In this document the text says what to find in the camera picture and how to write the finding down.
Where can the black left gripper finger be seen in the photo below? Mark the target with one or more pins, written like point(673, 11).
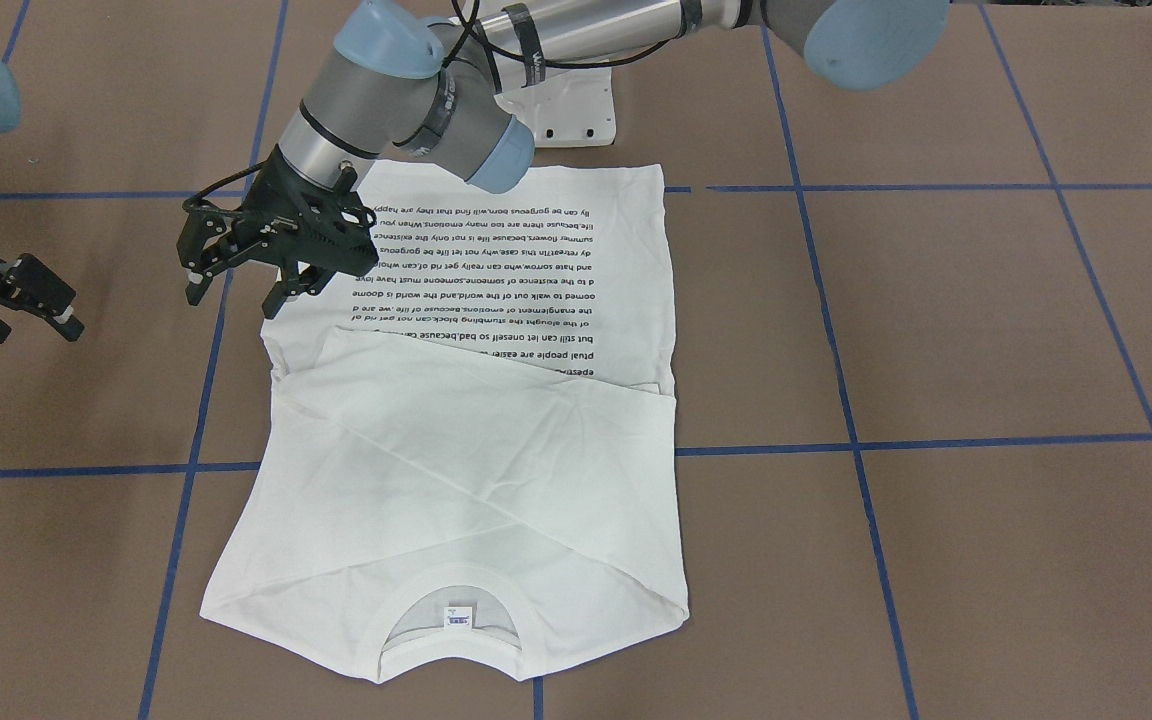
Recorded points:
point(309, 281)
point(199, 279)

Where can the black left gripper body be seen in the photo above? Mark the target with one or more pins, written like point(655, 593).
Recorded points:
point(267, 207)

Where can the white long-sleeve printed shirt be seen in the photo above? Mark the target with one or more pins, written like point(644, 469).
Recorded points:
point(472, 449)

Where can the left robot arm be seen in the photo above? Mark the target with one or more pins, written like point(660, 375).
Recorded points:
point(429, 88)

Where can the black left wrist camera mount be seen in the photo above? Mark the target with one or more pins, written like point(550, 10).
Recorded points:
point(332, 228)

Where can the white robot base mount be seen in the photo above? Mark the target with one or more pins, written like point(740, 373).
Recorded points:
point(565, 103)

